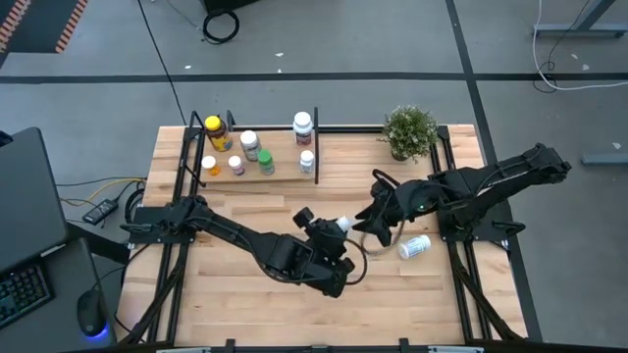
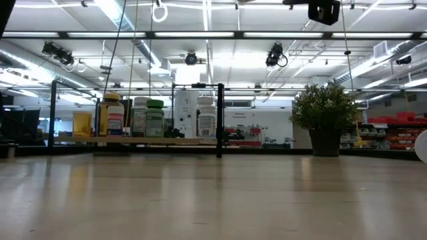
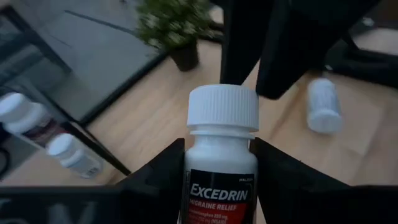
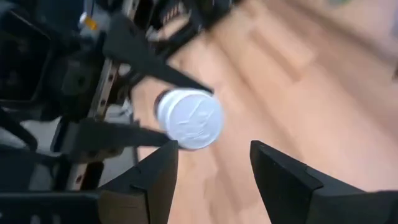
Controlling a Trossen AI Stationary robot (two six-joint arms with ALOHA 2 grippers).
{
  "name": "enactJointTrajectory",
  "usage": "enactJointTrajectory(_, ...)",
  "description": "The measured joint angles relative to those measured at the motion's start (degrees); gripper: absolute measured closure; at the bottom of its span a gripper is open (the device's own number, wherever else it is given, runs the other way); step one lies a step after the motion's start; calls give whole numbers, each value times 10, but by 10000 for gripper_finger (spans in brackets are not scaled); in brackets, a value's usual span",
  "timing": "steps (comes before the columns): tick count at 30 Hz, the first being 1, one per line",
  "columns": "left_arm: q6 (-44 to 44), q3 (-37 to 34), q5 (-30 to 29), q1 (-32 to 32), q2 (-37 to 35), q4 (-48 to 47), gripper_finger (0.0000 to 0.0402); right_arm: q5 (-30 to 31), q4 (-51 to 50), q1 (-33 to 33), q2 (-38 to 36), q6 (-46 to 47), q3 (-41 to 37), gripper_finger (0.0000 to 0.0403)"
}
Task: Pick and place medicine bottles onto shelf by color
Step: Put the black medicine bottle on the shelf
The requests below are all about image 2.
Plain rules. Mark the white bottle with maroon label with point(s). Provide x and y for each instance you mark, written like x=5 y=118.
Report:
x=206 y=120

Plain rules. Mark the potted green plant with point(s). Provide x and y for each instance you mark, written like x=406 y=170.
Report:
x=323 y=106

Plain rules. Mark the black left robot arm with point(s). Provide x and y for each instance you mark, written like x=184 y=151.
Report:
x=5 y=13

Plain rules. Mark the black aluminium rig frame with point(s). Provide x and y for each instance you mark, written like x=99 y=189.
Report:
x=267 y=150

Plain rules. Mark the clear bottle with green label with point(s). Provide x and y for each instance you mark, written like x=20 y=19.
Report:
x=138 y=120

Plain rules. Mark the white bottle with grey label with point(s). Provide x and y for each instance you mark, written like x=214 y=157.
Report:
x=422 y=146

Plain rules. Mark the shelf with red bins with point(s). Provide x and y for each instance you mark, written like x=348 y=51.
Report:
x=400 y=131

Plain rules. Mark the wooden shelf with black frame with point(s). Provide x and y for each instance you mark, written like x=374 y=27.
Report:
x=133 y=140

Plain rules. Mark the amber bottle with yellow cap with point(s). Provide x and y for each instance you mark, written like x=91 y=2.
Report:
x=111 y=96

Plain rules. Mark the green bottle with green cap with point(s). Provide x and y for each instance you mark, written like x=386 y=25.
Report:
x=154 y=121

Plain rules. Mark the white cabinet machine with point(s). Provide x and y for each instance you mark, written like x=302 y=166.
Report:
x=185 y=110

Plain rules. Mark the workbench with red boxes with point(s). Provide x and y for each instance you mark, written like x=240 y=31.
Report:
x=253 y=133

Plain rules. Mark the yellow cleaning tool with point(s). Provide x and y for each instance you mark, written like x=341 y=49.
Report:
x=359 y=140

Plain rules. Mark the black round overhead camera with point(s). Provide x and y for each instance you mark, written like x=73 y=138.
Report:
x=191 y=58

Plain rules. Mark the black ceiling fixture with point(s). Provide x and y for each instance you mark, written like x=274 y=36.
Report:
x=403 y=60

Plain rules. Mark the black overhead light bar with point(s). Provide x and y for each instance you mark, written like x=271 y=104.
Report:
x=150 y=34

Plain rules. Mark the dark equipment cabinet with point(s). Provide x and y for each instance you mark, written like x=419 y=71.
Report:
x=20 y=126

